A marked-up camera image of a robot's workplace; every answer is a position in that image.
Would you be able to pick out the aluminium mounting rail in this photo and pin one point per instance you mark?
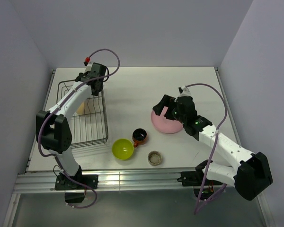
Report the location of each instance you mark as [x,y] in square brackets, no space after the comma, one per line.
[114,180]

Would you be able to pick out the black wire dish rack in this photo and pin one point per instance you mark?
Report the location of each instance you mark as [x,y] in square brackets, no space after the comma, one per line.
[87,130]

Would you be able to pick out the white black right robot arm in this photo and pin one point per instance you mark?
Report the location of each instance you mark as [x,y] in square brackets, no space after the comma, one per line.
[248,172]

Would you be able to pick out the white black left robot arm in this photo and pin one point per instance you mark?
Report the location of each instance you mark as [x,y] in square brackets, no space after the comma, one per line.
[53,134]

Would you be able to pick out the orange mug dark inside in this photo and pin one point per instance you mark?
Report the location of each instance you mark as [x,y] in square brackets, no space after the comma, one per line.
[139,136]

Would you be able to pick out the yellow plastic plate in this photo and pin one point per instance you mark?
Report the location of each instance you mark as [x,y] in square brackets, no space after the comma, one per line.
[85,108]

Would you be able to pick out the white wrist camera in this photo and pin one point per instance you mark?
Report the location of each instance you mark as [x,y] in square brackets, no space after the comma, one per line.
[184,91]
[88,67]

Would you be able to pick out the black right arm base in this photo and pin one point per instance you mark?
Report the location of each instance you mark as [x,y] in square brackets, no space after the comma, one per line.
[191,177]

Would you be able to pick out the small speckled beige dish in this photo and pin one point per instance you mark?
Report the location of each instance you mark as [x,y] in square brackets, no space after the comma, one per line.
[154,158]

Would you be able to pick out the lime green bowl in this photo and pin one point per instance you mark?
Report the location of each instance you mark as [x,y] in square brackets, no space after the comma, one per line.
[122,149]

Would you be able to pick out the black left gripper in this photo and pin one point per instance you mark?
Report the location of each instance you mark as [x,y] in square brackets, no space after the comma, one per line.
[83,74]

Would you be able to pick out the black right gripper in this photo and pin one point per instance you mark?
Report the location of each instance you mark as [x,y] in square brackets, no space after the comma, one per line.
[167,100]

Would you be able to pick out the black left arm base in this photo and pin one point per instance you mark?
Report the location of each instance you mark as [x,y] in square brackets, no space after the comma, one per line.
[64,184]

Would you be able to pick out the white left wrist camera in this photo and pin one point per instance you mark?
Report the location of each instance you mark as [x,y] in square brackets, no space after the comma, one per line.
[88,67]

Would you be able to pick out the pink plastic plate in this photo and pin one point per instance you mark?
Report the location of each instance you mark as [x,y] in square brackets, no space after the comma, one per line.
[164,125]

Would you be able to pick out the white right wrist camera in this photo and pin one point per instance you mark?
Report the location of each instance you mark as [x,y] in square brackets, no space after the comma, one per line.
[184,91]

